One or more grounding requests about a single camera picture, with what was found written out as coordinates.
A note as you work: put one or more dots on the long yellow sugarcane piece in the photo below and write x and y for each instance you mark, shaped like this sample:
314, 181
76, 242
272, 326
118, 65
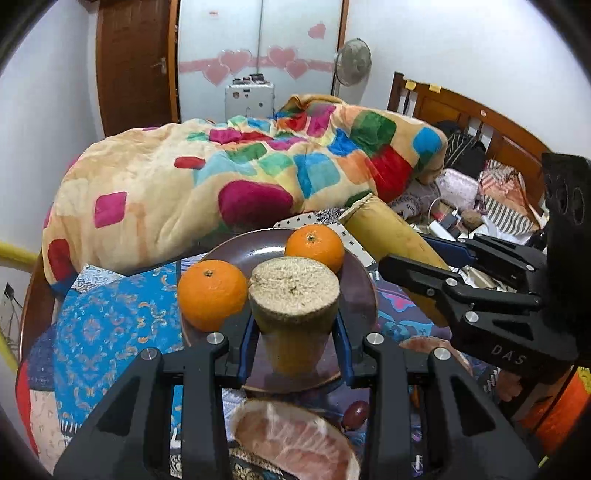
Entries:
385, 230

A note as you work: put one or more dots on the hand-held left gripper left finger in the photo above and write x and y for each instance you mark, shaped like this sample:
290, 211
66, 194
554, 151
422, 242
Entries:
247, 347

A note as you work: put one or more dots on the peeled pink pomelo piece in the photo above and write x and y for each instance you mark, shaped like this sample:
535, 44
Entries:
295, 443
429, 346

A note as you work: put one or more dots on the standing electric fan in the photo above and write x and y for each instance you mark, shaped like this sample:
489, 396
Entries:
353, 62

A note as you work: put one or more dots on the striped cloth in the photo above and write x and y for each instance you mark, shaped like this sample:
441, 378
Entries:
508, 203

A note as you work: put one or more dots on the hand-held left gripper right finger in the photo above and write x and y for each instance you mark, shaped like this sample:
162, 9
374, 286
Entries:
344, 356

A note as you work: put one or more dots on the brown round plate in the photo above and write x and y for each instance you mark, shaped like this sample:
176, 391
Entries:
258, 247

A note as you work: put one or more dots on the short yellow sugarcane piece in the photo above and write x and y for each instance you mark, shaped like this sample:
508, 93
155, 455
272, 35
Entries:
295, 288

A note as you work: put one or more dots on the black bag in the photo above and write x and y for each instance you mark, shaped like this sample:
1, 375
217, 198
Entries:
464, 147

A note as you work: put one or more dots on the pink pillow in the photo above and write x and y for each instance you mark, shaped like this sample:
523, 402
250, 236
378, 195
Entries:
457, 187

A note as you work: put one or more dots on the frosted glass door pink hearts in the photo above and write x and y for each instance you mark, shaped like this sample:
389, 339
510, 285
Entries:
221, 37

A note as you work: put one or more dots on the orange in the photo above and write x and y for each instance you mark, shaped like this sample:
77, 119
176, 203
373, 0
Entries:
212, 295
316, 249

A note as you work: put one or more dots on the brown wooden door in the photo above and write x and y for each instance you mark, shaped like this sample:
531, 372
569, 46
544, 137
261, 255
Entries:
134, 64

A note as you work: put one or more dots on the yellow pipe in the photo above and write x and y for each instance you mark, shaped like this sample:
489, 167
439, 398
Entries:
16, 251

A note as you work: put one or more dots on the white appliance with knobs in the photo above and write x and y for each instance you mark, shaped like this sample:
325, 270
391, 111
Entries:
249, 99

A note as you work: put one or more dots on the colourful patchwork blanket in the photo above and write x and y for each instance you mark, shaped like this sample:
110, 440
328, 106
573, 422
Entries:
184, 184

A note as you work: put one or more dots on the blue patterned tablecloth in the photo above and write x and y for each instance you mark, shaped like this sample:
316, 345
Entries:
106, 323

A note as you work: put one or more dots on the wooden bed headboard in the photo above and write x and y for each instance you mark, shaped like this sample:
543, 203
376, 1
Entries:
461, 104

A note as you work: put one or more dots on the red grape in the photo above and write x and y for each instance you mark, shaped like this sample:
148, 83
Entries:
355, 414

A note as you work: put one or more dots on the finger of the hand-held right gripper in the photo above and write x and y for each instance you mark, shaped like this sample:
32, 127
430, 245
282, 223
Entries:
445, 245
418, 277

